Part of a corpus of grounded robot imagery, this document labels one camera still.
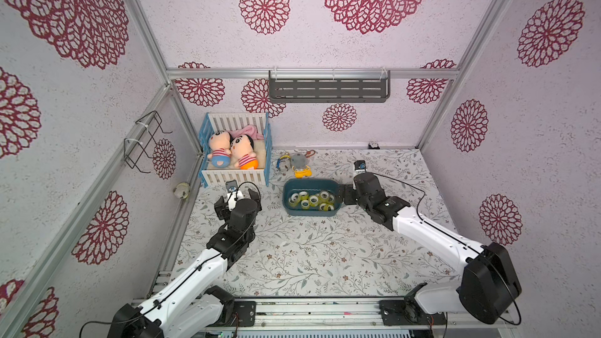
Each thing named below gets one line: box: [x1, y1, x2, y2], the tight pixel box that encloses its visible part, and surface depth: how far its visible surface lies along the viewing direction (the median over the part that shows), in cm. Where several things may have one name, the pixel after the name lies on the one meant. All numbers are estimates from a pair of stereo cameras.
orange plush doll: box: [230, 133, 260, 170], surface depth 105 cm
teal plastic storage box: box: [282, 178, 342, 217], surface depth 102 cm
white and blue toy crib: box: [197, 112, 273, 188], surface depth 108 cm
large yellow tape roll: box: [308, 194, 321, 207], surface depth 100 cm
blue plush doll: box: [207, 130, 232, 169], surface depth 107 cm
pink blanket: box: [226, 124, 264, 141], surface depth 114 cm
